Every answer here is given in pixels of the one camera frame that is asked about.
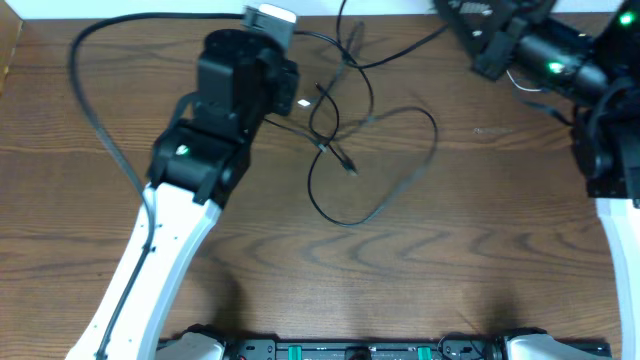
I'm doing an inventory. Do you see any white usb cable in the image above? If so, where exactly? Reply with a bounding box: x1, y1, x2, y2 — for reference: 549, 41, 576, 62
504, 69, 544, 94

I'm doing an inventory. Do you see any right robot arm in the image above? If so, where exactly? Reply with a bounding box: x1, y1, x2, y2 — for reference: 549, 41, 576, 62
435, 0, 639, 359

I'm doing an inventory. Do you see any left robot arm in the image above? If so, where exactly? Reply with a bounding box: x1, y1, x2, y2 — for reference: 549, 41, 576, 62
67, 28, 299, 359

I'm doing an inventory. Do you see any left camera cable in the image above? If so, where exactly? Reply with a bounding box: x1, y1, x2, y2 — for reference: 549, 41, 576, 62
67, 12, 246, 360

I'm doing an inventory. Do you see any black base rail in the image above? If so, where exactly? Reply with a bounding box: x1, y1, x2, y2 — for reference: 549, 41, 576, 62
157, 324, 614, 360

